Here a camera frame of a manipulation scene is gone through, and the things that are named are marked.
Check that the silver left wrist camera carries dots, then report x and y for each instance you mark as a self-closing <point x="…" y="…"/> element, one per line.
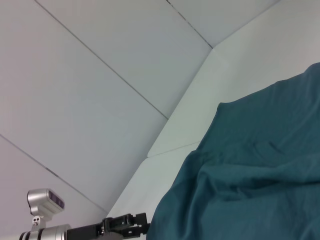
<point x="47" y="201"/>

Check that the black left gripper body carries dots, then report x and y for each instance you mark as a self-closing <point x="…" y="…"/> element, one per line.
<point x="85" y="231"/>

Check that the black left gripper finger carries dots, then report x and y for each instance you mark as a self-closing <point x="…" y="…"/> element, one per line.
<point x="137" y="228"/>
<point x="138" y="218"/>

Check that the teal t-shirt with white print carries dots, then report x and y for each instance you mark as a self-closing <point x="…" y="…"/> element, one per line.
<point x="250" y="175"/>

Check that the silver left camera mount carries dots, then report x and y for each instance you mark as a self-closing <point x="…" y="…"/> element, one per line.
<point x="37" y="221"/>

